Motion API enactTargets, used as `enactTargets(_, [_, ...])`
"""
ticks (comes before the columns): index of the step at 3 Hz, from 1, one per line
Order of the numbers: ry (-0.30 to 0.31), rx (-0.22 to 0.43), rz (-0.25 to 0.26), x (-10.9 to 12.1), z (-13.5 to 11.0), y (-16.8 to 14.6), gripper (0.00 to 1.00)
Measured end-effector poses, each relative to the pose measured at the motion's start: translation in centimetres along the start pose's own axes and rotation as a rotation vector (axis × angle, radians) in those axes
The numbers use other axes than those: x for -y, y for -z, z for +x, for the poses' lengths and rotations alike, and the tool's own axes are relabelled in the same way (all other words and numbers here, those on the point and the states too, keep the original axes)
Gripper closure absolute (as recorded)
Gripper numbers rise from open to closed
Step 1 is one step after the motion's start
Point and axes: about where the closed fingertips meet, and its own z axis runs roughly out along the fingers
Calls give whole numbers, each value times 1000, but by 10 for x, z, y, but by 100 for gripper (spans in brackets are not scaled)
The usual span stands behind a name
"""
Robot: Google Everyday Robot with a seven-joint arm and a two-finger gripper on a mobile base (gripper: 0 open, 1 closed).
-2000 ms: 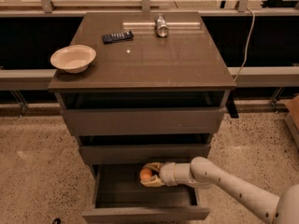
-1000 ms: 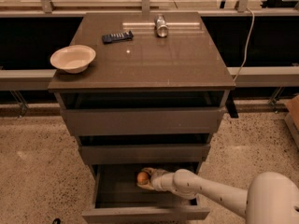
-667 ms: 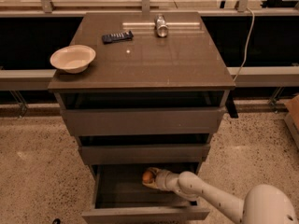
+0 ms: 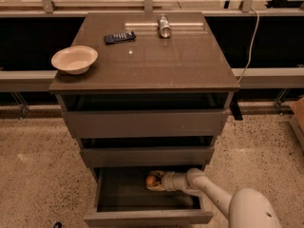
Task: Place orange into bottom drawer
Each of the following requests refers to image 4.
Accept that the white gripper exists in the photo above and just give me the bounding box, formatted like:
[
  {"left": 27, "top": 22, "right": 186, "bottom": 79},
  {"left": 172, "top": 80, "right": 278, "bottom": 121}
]
[{"left": 146, "top": 170, "right": 188, "bottom": 192}]

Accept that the orange fruit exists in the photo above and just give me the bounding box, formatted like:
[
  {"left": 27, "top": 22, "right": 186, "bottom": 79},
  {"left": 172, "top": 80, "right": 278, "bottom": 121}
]
[{"left": 145, "top": 175, "right": 157, "bottom": 186}]

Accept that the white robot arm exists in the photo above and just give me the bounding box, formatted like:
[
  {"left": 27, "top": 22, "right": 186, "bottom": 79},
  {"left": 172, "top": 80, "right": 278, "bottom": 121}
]
[{"left": 145, "top": 168, "right": 282, "bottom": 228}]

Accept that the grey open bottom drawer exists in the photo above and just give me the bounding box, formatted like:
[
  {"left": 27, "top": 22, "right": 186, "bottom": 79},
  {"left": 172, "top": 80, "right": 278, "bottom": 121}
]
[{"left": 84, "top": 166, "right": 213, "bottom": 228}]

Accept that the grey middle drawer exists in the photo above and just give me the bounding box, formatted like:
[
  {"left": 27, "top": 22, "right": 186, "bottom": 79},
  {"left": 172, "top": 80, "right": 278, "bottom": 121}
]
[{"left": 80, "top": 146, "right": 214, "bottom": 168}]

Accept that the grey drawer cabinet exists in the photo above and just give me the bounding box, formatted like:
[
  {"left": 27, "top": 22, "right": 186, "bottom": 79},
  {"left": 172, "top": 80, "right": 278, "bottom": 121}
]
[{"left": 48, "top": 11, "right": 241, "bottom": 228}]

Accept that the grey top drawer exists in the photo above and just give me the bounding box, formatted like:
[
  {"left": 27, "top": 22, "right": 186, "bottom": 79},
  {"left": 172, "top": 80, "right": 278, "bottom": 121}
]
[{"left": 63, "top": 110, "right": 229, "bottom": 139}]

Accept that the white ceramic bowl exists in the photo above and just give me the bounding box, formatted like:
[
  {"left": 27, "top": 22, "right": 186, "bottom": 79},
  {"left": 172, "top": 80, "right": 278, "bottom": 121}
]
[{"left": 51, "top": 46, "right": 98, "bottom": 75}]

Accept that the dark blue remote control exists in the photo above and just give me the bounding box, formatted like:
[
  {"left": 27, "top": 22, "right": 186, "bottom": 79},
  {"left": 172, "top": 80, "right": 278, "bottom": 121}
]
[{"left": 104, "top": 31, "right": 136, "bottom": 45}]

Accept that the silver metal can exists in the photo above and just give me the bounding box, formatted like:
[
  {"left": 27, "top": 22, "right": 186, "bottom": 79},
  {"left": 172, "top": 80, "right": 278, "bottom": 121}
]
[{"left": 158, "top": 14, "right": 172, "bottom": 38}]

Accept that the cardboard box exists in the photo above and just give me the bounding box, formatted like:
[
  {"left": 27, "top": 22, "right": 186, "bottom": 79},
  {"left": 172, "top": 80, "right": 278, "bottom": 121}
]
[{"left": 290, "top": 97, "right": 304, "bottom": 151}]

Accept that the white cable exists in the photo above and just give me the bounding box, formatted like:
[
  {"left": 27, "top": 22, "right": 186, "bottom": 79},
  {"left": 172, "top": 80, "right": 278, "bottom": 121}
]
[{"left": 237, "top": 7, "right": 260, "bottom": 84}]

